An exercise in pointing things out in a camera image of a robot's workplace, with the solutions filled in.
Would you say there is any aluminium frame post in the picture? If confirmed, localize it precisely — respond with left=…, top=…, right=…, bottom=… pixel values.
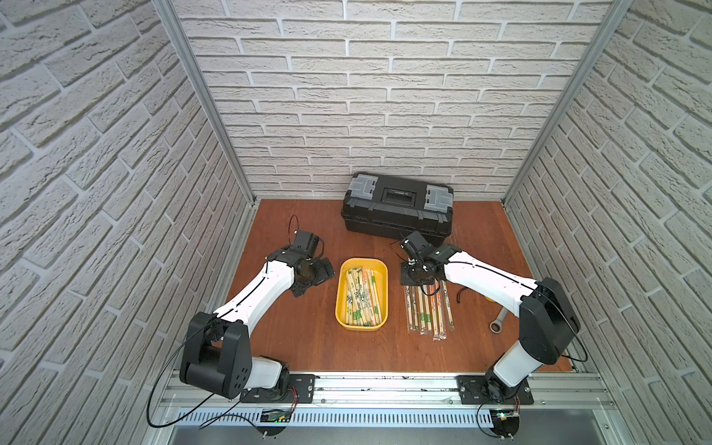
left=154, top=0, right=257, bottom=206
left=501, top=0, right=633, bottom=210

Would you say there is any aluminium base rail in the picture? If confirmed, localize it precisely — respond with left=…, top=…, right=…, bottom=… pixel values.
left=137, top=371, right=633, bottom=444

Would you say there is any yellow plastic storage box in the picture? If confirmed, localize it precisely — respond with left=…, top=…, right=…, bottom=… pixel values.
left=335, top=258, right=389, bottom=332

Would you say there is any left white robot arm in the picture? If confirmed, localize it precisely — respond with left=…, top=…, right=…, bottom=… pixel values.
left=179, top=259, right=335, bottom=400

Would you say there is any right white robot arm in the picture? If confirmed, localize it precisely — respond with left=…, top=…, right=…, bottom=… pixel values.
left=406, top=245, right=580, bottom=403

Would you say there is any green panda chopsticks pair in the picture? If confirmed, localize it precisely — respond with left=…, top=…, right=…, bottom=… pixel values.
left=441, top=280, right=455, bottom=331

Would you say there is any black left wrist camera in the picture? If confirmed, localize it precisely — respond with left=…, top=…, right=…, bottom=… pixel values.
left=290, top=230, right=321, bottom=259

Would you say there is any aluminium frame post left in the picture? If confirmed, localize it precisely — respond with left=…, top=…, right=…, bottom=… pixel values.
left=154, top=0, right=257, bottom=206

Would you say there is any black plastic toolbox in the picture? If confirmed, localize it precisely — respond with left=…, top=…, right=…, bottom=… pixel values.
left=341, top=172, right=454, bottom=245

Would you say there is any aluminium frame post right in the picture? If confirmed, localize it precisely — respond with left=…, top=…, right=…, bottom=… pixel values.
left=501, top=0, right=633, bottom=210

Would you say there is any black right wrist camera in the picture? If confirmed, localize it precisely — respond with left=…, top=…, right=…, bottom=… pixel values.
left=400, top=231, right=435, bottom=261

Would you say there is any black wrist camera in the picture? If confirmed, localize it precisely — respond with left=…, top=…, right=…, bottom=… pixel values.
left=290, top=230, right=321, bottom=259
left=400, top=231, right=435, bottom=261

